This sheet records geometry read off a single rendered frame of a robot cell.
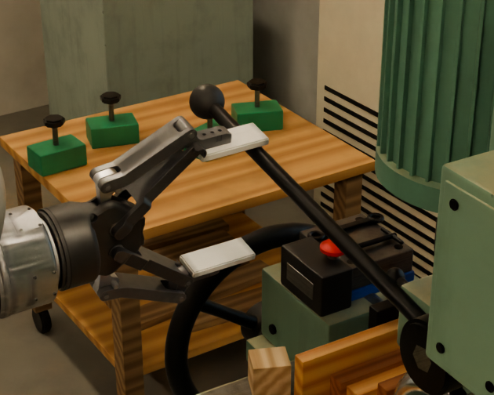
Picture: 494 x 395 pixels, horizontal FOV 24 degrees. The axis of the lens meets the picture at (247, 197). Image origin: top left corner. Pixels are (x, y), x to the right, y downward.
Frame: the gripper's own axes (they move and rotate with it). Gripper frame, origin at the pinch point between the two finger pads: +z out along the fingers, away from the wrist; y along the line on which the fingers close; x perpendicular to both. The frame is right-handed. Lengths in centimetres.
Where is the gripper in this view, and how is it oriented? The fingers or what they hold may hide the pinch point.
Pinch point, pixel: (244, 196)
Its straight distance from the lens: 109.3
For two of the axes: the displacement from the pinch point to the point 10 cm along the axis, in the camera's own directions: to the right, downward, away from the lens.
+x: -5.0, -5.5, 6.7
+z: 8.6, -2.4, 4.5
